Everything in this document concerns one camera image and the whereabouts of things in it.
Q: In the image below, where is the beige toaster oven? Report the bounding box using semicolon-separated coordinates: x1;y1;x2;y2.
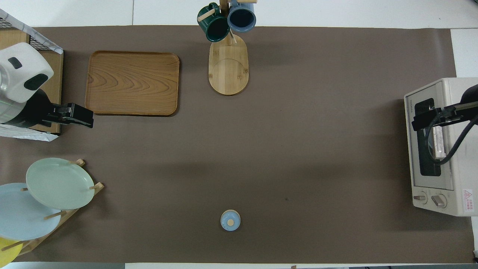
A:
404;77;478;217

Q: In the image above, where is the wire basket with cloth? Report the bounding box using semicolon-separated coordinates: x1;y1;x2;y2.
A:
0;8;64;142

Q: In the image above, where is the small blue lidded jar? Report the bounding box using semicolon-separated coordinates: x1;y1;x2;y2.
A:
220;210;241;232

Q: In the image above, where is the yellow plate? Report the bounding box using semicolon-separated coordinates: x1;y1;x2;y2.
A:
0;237;24;265

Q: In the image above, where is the wooden mug tree stand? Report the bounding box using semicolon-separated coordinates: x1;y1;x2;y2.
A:
197;0;258;96

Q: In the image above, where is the glass oven door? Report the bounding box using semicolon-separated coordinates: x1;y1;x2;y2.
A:
404;83;454;190

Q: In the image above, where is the dark green mug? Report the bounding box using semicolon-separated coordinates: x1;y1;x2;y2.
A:
197;3;231;43

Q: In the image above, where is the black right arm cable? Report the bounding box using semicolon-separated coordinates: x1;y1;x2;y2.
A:
426;108;478;166

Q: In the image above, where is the pale green plate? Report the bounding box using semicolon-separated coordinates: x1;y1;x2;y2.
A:
26;157;95;210

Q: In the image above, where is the light blue racked plate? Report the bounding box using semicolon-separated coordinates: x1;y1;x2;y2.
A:
0;183;62;241

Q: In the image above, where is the blue mug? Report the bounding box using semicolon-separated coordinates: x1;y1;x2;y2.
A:
227;0;257;33

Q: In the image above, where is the wooden plate rack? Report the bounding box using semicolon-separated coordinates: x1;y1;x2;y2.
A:
0;158;105;257

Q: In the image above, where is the light wooden box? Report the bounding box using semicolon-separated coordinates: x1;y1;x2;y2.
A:
0;28;64;135

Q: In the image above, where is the brown wooden tray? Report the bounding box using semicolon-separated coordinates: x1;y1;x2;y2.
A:
85;51;180;117

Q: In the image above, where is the brown table mat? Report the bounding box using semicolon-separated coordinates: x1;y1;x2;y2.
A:
0;25;475;264

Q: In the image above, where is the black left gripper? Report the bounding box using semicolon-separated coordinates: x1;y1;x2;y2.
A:
7;89;94;129

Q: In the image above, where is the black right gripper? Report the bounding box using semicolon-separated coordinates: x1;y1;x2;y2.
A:
412;85;478;132

